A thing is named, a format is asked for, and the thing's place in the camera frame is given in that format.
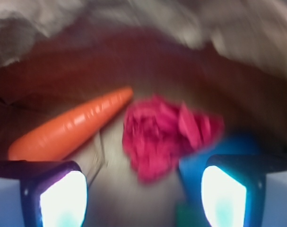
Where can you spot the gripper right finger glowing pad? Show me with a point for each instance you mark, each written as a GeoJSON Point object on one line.
{"type": "Point", "coordinates": [245, 191]}

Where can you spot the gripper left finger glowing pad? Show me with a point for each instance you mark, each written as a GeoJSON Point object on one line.
{"type": "Point", "coordinates": [42, 194]}

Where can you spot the crumpled red paper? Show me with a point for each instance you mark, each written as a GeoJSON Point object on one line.
{"type": "Point", "coordinates": [157, 134]}

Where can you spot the blue wooden block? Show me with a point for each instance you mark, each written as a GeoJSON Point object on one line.
{"type": "Point", "coordinates": [191, 167]}

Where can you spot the orange toy carrot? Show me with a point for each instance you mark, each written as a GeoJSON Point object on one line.
{"type": "Point", "coordinates": [59, 137]}

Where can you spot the green wooden block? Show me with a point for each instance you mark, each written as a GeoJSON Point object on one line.
{"type": "Point", "coordinates": [189, 215]}

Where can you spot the brown paper bag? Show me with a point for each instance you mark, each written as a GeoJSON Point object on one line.
{"type": "Point", "coordinates": [226, 57]}

